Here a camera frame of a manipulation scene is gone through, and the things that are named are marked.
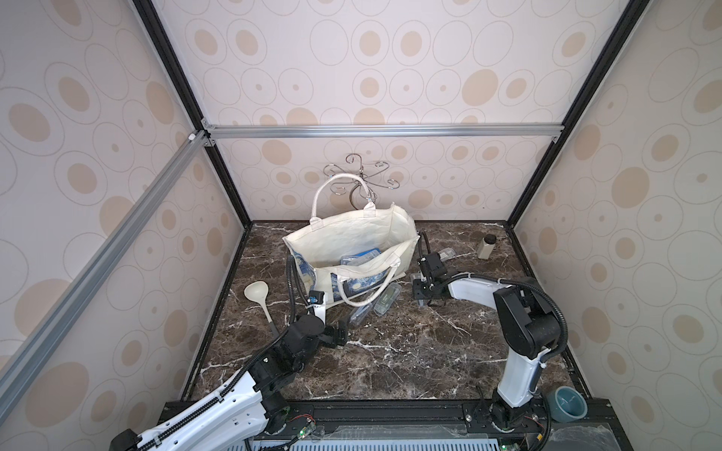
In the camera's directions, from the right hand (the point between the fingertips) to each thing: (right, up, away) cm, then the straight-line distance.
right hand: (429, 289), depth 100 cm
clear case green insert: (-15, -1, -3) cm, 15 cm away
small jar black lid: (+22, +15, +3) cm, 27 cm away
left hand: (-28, -4, -24) cm, 37 cm away
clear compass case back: (+9, +12, +8) cm, 17 cm away
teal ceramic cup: (+32, -28, -24) cm, 49 cm away
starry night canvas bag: (-28, +14, 0) cm, 31 cm away
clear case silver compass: (-25, -7, -8) cm, 27 cm away
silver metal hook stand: (-28, +34, -8) cm, 45 cm away
